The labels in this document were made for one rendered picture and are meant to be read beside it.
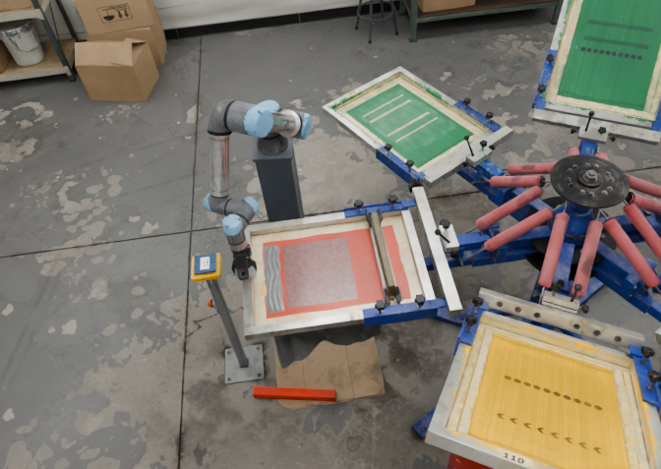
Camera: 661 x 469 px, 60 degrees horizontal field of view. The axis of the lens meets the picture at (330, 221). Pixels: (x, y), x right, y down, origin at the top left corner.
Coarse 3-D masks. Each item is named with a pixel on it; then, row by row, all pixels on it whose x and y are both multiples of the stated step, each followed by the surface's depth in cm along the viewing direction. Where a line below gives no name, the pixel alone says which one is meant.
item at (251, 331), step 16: (256, 224) 266; (272, 224) 266; (288, 224) 265; (304, 224) 265; (320, 224) 266; (416, 240) 254; (416, 256) 248; (432, 288) 236; (304, 320) 231; (320, 320) 230; (336, 320) 230; (352, 320) 229; (256, 336) 229
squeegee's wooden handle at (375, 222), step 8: (376, 216) 255; (376, 224) 252; (376, 232) 249; (376, 240) 250; (384, 240) 246; (384, 248) 243; (384, 256) 240; (384, 264) 237; (384, 272) 238; (392, 280) 232; (392, 288) 232
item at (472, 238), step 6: (456, 234) 248; (462, 234) 247; (468, 234) 247; (474, 234) 247; (462, 240) 245; (468, 240) 245; (474, 240) 245; (480, 240) 245; (462, 246) 245; (468, 246) 245; (474, 246) 246; (480, 246) 246; (450, 252) 247
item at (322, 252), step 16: (288, 240) 263; (304, 240) 263; (320, 240) 262; (336, 240) 261; (352, 240) 261; (368, 240) 260; (288, 256) 257; (304, 256) 256; (320, 256) 256; (336, 256) 255; (352, 256) 255; (368, 256) 254; (288, 272) 251; (304, 272) 250
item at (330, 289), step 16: (320, 272) 250; (336, 272) 249; (352, 272) 249; (368, 272) 248; (400, 272) 247; (288, 288) 245; (304, 288) 245; (320, 288) 244; (336, 288) 244; (352, 288) 243; (368, 288) 243; (400, 288) 242; (288, 304) 240; (304, 304) 240; (320, 304) 239; (336, 304) 239; (352, 304) 238
